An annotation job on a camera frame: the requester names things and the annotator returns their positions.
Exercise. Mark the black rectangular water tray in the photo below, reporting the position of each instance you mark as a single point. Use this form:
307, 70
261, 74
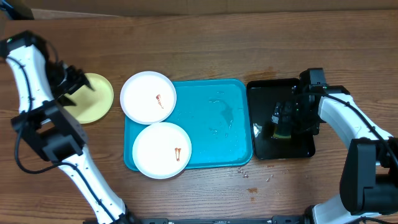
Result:
262, 96

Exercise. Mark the green rimmed plate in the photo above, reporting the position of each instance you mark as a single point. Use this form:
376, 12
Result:
92, 105

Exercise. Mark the green yellow sponge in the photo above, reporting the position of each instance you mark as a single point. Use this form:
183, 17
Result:
282, 130

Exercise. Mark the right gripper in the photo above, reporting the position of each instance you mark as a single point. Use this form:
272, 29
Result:
291, 111

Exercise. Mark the white plate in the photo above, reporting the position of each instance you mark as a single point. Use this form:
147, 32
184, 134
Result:
148, 97
162, 150

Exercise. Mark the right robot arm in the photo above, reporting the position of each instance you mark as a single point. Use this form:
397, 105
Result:
368, 185

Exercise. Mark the dark object top left corner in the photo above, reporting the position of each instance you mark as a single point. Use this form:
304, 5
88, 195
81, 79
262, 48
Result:
16, 10

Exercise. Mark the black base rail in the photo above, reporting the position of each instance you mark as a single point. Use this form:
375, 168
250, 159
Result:
277, 219

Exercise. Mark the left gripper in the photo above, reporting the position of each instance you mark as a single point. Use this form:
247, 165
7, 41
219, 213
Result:
80, 78

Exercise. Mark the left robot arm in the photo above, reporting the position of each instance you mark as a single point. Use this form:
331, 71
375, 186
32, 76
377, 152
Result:
48, 136

